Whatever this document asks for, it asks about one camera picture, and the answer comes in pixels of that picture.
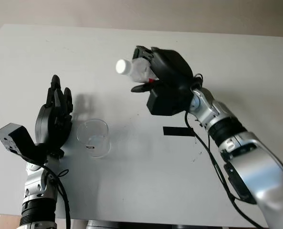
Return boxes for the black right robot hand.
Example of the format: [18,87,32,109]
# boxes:
[131,45,195,93]

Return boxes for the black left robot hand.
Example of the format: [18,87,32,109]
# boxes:
[35,74,74,159]

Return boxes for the clear water bottle white cap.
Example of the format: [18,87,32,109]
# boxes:
[115,58,157,84]

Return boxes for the clear glass cup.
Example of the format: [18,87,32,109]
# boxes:
[76,118,112,158]

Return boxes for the black tape strip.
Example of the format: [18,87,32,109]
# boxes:
[162,126,196,137]

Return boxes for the dark robot torso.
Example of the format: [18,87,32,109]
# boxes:
[85,219,228,229]

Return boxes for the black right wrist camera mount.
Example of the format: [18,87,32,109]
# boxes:
[146,82,195,117]

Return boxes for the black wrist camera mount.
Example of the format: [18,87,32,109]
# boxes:
[0,123,50,166]
[146,82,195,117]

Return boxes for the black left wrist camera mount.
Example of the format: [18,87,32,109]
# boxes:
[0,123,50,166]

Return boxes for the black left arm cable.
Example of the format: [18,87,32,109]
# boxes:
[40,164,72,229]

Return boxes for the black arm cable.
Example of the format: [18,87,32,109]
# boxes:
[40,164,72,229]
[184,73,265,229]

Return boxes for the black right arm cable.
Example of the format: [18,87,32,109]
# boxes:
[184,73,265,229]

